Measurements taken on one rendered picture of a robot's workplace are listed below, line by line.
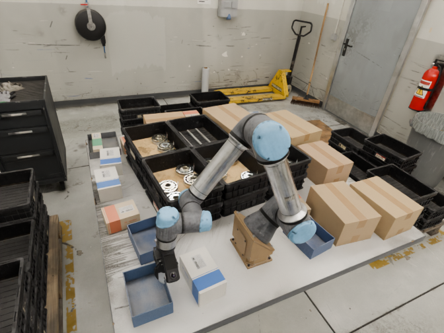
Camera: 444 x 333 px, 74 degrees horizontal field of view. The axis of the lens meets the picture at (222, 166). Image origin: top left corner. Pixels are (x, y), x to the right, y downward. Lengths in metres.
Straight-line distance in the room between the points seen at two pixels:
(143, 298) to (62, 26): 3.83
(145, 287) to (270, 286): 0.53
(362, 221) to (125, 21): 3.92
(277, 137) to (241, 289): 0.70
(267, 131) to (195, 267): 0.65
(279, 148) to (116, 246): 0.92
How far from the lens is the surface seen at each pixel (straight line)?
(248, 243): 1.32
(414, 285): 2.71
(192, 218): 1.03
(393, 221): 1.71
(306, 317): 2.18
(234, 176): 1.69
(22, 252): 2.10
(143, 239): 1.51
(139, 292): 1.32
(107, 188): 1.70
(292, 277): 1.43
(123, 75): 4.76
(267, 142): 0.92
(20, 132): 2.77
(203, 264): 1.29
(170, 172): 1.70
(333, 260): 1.56
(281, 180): 1.04
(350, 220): 1.56
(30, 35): 4.61
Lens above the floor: 1.81
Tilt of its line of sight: 34 degrees down
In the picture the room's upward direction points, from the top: 5 degrees clockwise
